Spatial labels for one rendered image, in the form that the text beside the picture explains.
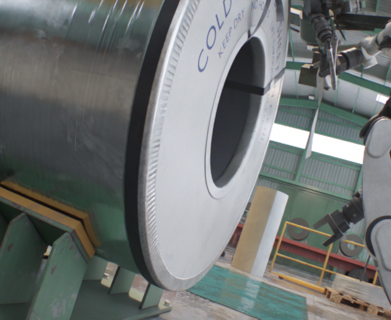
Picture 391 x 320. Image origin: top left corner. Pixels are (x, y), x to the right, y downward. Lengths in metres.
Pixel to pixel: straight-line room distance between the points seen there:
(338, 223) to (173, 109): 0.95
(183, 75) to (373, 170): 0.76
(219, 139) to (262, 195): 4.51
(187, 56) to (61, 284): 0.62
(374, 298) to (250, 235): 1.98
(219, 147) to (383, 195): 0.62
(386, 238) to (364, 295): 4.78
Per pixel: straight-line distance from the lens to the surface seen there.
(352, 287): 6.09
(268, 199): 5.98
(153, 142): 0.76
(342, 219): 1.58
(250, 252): 5.94
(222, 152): 1.51
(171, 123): 0.82
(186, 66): 0.82
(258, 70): 1.48
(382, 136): 1.37
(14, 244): 1.07
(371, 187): 1.36
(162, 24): 0.77
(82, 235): 1.01
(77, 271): 1.06
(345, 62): 1.84
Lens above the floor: 0.38
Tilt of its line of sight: 11 degrees up
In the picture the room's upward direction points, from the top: 20 degrees clockwise
